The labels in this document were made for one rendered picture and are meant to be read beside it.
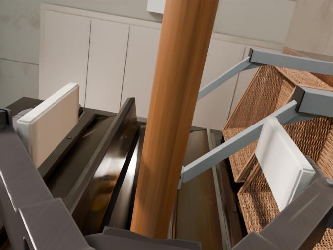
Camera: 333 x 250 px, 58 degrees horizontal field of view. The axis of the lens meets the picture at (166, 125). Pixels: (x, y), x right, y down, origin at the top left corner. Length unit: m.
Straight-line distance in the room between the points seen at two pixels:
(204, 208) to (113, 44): 2.81
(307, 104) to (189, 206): 0.73
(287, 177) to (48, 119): 0.13
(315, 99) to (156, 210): 0.46
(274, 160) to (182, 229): 0.95
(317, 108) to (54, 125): 0.52
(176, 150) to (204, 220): 0.95
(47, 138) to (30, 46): 3.95
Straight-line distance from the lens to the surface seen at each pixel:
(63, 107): 0.19
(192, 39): 0.17
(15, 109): 1.90
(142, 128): 1.84
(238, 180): 1.36
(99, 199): 1.11
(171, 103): 0.18
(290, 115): 0.63
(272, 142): 0.20
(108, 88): 3.81
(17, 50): 4.20
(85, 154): 1.43
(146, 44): 3.65
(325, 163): 1.25
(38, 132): 0.16
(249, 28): 3.74
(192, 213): 1.18
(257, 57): 1.07
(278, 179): 0.18
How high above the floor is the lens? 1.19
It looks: level
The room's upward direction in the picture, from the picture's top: 80 degrees counter-clockwise
